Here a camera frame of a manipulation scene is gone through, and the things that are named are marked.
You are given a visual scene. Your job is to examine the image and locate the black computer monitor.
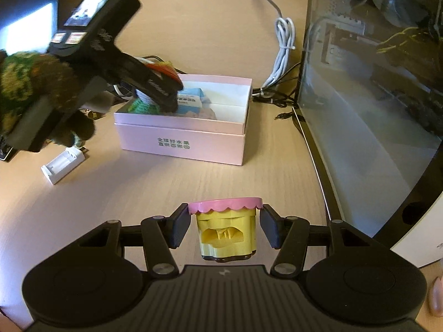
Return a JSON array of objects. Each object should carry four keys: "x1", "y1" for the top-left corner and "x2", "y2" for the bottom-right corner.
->
[{"x1": 292, "y1": 0, "x2": 443, "y2": 250}]

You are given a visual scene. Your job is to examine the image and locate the white charger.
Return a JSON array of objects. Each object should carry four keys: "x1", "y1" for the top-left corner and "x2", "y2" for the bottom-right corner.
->
[{"x1": 41, "y1": 147, "x2": 86, "y2": 185}]

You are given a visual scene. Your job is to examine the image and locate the white box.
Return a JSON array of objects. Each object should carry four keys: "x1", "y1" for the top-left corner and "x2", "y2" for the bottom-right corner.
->
[{"x1": 391, "y1": 199, "x2": 443, "y2": 269}]

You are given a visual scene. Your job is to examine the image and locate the black cables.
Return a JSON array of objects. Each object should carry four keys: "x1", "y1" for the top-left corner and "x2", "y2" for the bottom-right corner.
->
[{"x1": 251, "y1": 61, "x2": 306, "y2": 107}]

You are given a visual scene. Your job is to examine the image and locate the lit computer monitor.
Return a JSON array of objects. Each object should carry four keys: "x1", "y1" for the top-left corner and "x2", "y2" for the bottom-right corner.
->
[{"x1": 0, "y1": 0, "x2": 70, "y2": 56}]

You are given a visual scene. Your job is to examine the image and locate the pink cardboard box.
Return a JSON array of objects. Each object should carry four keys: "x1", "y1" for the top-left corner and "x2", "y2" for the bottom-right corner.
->
[{"x1": 114, "y1": 74, "x2": 253, "y2": 167}]

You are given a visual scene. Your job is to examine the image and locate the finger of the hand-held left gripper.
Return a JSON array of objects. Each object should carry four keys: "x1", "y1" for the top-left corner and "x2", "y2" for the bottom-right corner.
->
[
  {"x1": 111, "y1": 72, "x2": 179, "y2": 114},
  {"x1": 116, "y1": 53, "x2": 184, "y2": 92}
]

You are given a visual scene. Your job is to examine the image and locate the yellow toy cup pink lid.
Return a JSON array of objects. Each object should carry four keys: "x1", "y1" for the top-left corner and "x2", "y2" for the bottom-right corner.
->
[{"x1": 188, "y1": 196, "x2": 264, "y2": 263}]

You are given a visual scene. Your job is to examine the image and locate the white cable bundle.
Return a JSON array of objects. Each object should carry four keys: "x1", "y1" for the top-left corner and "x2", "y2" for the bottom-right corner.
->
[{"x1": 239, "y1": 0, "x2": 297, "y2": 92}]

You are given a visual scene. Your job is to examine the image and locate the pink soft item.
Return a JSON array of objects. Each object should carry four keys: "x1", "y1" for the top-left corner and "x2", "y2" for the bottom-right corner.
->
[{"x1": 185, "y1": 108, "x2": 219, "y2": 121}]

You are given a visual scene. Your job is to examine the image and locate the blue and white packet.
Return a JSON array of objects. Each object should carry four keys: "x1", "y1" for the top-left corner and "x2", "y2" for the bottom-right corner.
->
[{"x1": 176, "y1": 86, "x2": 209, "y2": 115}]

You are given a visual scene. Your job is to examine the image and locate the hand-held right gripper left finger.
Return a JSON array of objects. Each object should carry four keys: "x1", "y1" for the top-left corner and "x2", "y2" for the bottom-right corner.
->
[{"x1": 81, "y1": 202, "x2": 192, "y2": 278}]

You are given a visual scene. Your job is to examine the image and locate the pink rounded object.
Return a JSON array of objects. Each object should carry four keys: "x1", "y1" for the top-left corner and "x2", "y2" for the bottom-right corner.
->
[{"x1": 427, "y1": 276, "x2": 443, "y2": 319}]

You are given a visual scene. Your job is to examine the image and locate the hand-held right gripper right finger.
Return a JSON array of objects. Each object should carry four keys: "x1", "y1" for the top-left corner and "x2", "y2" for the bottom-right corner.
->
[{"x1": 259, "y1": 205, "x2": 368, "y2": 278}]

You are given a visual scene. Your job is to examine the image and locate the crochet doll with red hat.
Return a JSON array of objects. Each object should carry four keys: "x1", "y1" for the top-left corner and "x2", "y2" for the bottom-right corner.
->
[{"x1": 126, "y1": 59, "x2": 182, "y2": 115}]

